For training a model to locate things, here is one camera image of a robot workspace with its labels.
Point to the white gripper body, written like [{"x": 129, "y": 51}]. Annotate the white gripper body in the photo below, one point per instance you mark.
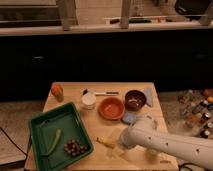
[{"x": 117, "y": 149}]

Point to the yellow banana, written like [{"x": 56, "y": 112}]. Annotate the yellow banana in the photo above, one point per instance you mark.
[{"x": 106, "y": 143}]

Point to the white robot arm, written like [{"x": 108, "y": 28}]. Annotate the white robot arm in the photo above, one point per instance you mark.
[{"x": 143, "y": 132}]

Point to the green plastic cup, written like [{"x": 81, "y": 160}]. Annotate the green plastic cup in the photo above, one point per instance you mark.
[{"x": 152, "y": 154}]

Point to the white paper cup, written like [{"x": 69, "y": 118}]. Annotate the white paper cup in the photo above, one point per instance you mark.
[{"x": 88, "y": 101}]

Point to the blue sponge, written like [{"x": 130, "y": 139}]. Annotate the blue sponge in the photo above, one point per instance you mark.
[{"x": 128, "y": 118}]

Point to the orange bowl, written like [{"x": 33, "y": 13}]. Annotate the orange bowl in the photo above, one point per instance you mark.
[{"x": 111, "y": 108}]

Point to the wooden table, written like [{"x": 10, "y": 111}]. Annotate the wooden table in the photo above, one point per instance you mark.
[{"x": 138, "y": 158}]

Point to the bunch of dark grapes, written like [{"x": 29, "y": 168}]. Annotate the bunch of dark grapes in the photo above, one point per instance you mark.
[{"x": 73, "y": 148}]

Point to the dark maroon bowl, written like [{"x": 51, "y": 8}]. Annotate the dark maroon bowl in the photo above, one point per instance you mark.
[{"x": 134, "y": 100}]

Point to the green plastic tray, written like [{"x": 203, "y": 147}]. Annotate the green plastic tray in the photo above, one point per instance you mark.
[{"x": 42, "y": 129}]

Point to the blue cloth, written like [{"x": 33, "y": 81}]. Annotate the blue cloth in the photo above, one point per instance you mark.
[{"x": 149, "y": 98}]

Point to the orange carrot toy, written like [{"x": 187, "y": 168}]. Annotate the orange carrot toy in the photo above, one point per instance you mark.
[{"x": 57, "y": 92}]

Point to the spice jars on floor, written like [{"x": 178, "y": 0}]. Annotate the spice jars on floor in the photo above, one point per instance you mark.
[{"x": 197, "y": 112}]

